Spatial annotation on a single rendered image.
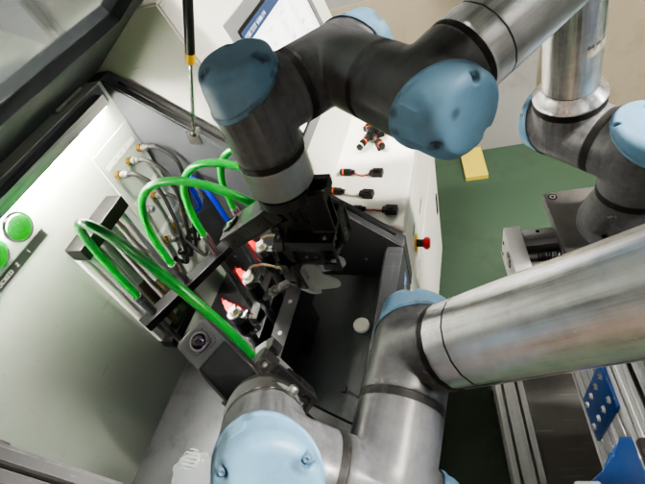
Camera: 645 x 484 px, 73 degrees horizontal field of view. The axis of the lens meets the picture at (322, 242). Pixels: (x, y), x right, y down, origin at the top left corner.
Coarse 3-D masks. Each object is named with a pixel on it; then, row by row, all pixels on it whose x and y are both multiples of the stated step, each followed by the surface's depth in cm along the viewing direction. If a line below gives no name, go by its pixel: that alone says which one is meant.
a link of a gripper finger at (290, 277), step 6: (282, 258) 55; (282, 264) 55; (288, 264) 55; (294, 264) 56; (300, 264) 58; (282, 270) 56; (288, 270) 56; (294, 270) 56; (288, 276) 56; (294, 276) 56; (300, 276) 58; (294, 282) 58; (300, 282) 59; (300, 288) 60; (306, 288) 60
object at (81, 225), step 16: (80, 224) 60; (96, 224) 57; (112, 240) 55; (96, 256) 74; (144, 256) 54; (112, 272) 79; (160, 272) 53; (128, 288) 83; (176, 288) 53; (192, 304) 53; (208, 320) 54; (224, 320) 55; (240, 336) 56
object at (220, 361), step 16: (192, 336) 48; (208, 336) 48; (224, 336) 48; (192, 352) 48; (208, 352) 48; (224, 352) 47; (240, 352) 47; (208, 368) 47; (224, 368) 46; (240, 368) 46; (256, 368) 46; (224, 384) 46
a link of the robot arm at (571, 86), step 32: (608, 0) 60; (576, 32) 62; (544, 64) 70; (576, 64) 66; (544, 96) 74; (576, 96) 70; (608, 96) 71; (544, 128) 77; (576, 128) 73; (576, 160) 76
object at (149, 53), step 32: (160, 0) 78; (224, 0) 93; (320, 0) 134; (128, 32) 82; (160, 32) 80; (224, 32) 91; (128, 64) 87; (160, 64) 86; (160, 96) 91; (320, 128) 121; (320, 160) 118; (416, 160) 124; (416, 192) 124; (416, 224) 124; (416, 256) 125; (416, 288) 125
